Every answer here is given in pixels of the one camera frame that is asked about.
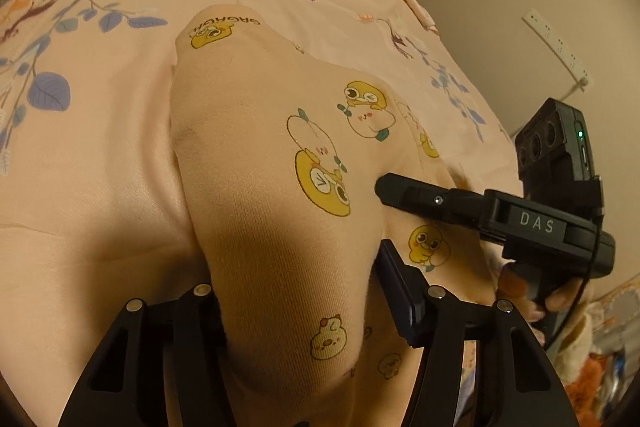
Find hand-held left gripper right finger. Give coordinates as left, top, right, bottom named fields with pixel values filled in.
left=375, top=238, right=581, bottom=427

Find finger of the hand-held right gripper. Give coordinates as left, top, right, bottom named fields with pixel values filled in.
left=375, top=173, right=488, bottom=228

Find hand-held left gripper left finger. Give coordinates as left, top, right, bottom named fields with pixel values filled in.
left=57, top=283, right=236, bottom=427

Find peach duck-print garment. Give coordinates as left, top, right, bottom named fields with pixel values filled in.
left=170, top=4, right=506, bottom=427

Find person's right hand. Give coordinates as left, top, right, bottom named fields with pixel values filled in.
left=496, top=263, right=596, bottom=324

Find floral printed cloth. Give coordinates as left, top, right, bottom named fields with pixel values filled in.
left=560, top=282, right=638, bottom=383

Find white power strip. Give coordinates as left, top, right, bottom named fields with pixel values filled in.
left=521, top=9, right=593, bottom=90

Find pink animal-print blanket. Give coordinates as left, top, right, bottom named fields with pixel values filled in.
left=0, top=0, right=521, bottom=427

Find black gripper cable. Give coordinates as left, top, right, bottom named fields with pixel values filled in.
left=542, top=174, right=606, bottom=350

